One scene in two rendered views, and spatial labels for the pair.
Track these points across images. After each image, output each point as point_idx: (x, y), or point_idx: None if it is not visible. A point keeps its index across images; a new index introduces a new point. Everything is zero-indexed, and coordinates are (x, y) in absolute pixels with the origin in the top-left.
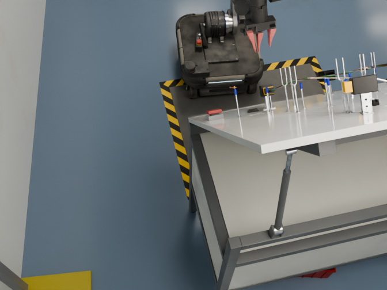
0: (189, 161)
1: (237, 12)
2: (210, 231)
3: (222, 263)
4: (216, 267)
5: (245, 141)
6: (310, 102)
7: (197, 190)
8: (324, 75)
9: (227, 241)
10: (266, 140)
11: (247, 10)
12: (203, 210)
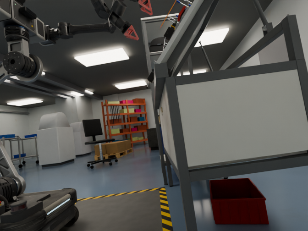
0: (175, 134)
1: (122, 4)
2: (264, 108)
3: (300, 74)
4: (299, 127)
5: None
6: None
7: (211, 135)
8: (153, 73)
9: (288, 21)
10: None
11: (126, 5)
12: (238, 121)
